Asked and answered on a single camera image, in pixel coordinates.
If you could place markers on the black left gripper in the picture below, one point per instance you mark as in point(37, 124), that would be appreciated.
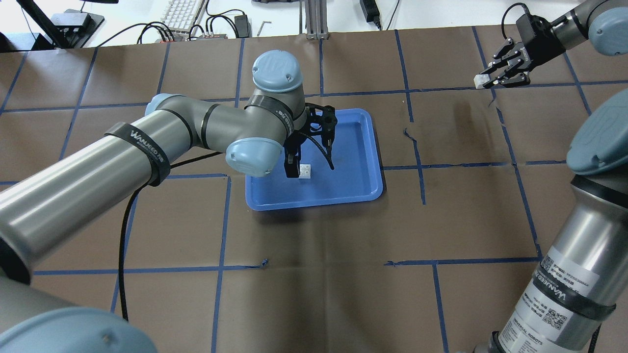
point(294, 143)

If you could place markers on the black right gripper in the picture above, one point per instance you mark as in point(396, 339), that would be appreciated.
point(543, 45)

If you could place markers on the white block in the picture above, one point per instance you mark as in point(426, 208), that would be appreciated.
point(305, 171)
point(482, 81)

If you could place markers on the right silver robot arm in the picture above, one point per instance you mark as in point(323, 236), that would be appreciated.
point(574, 288)

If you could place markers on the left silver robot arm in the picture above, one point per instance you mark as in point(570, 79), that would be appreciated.
point(42, 212)

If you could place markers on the black power adapter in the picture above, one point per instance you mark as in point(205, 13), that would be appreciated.
point(371, 12)

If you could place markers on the white keyboard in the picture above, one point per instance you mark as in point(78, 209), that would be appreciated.
point(181, 15)

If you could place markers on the black monitor stand base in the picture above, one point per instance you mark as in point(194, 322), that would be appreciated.
point(74, 26)

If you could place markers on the aluminium frame post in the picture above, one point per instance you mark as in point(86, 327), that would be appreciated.
point(315, 19)

